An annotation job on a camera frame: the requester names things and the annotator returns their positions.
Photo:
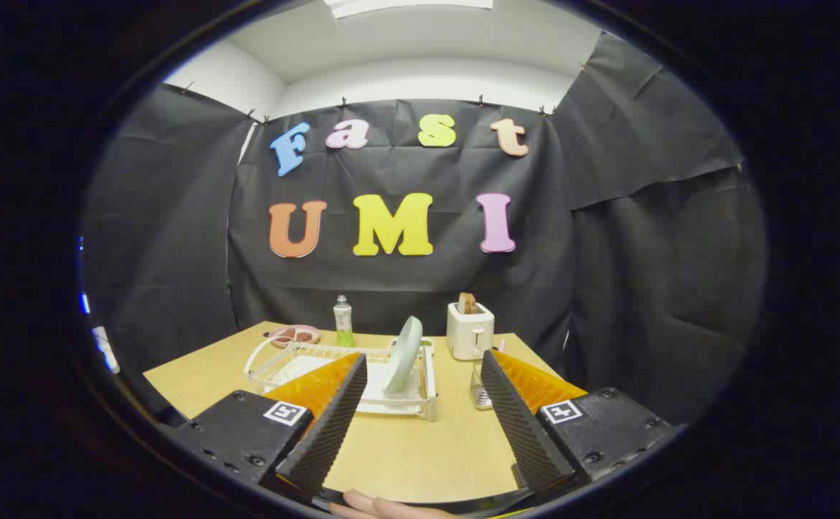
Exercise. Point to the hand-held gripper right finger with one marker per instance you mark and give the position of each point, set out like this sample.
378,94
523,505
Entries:
524,432

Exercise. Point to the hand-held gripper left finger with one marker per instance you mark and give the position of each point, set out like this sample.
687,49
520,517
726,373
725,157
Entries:
333,432

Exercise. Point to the light green plate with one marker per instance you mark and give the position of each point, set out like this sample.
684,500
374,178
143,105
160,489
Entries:
404,357

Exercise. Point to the pink plate with food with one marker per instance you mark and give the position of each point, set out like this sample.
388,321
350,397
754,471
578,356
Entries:
293,336

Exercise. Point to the white toaster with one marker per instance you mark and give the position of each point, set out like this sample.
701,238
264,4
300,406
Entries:
470,335

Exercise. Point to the green drink bottle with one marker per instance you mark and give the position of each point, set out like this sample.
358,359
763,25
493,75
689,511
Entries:
343,321

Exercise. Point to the brown bread slice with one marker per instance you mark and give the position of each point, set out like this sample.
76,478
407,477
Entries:
467,303

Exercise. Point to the ceiling light panel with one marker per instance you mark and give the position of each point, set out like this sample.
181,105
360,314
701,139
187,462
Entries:
405,6

